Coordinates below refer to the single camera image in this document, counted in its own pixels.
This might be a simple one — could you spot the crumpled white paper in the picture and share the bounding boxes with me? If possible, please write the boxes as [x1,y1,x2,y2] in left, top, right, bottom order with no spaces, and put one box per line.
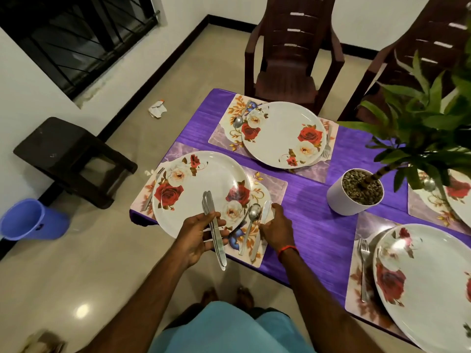
[148,100,169,119]

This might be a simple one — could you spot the person's dark trousers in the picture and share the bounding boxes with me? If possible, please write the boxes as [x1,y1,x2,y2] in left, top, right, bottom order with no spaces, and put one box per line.
[165,294,273,328]

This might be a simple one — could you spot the person's right hand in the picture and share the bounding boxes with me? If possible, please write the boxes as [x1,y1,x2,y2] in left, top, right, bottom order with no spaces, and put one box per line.
[259,202,297,253]

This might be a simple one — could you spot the purple tablecloth table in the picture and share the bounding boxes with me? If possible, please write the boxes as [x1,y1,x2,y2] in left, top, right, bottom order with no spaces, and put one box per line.
[130,88,471,343]

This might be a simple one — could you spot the person's right forearm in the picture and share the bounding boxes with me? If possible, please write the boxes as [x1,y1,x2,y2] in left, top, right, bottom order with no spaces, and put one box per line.
[280,248,384,353]

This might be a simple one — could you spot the white floral plate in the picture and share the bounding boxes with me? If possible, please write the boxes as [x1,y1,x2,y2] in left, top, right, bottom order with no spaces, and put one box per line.
[373,223,471,353]
[442,171,471,228]
[152,151,253,240]
[240,101,328,170]

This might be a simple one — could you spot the person's left foot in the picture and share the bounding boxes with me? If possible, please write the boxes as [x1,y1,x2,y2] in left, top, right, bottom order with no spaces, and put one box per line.
[200,287,220,306]

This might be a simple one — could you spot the black metal grille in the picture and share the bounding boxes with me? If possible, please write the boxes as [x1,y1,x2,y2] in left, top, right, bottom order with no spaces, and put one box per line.
[0,0,160,100]

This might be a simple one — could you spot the black stool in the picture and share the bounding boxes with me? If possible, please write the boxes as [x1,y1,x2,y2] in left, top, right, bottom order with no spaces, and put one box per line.
[13,117,138,210]

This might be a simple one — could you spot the person's right foot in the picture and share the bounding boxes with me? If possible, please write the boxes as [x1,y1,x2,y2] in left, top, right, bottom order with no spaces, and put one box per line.
[235,286,256,309]

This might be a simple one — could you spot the green plant in white pot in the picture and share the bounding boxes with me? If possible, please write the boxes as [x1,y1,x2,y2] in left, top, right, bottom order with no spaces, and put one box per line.
[327,33,471,217]

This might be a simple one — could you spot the person's left forearm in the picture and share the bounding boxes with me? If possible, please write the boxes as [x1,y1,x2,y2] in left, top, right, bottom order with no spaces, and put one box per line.
[99,255,198,353]

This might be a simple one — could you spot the red wrist thread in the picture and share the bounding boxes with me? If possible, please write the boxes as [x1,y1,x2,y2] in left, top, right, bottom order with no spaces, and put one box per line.
[276,244,300,260]

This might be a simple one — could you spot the person's foot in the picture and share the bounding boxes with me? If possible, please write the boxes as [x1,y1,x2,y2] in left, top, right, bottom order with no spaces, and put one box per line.
[235,286,256,309]
[200,287,220,306]

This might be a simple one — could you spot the blue plastic bucket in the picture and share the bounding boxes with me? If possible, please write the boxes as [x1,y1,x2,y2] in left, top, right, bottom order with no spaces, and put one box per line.
[0,198,71,241]

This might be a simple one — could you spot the person's left hand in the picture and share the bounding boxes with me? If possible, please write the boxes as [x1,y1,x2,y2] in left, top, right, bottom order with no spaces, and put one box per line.
[171,211,229,269]

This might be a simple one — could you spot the brown plastic chair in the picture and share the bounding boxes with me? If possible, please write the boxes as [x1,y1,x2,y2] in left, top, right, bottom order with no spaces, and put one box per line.
[244,0,346,116]
[339,0,471,122]

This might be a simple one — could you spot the person's teal t-shirt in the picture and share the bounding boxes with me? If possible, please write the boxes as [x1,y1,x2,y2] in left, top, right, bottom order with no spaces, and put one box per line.
[147,301,317,353]

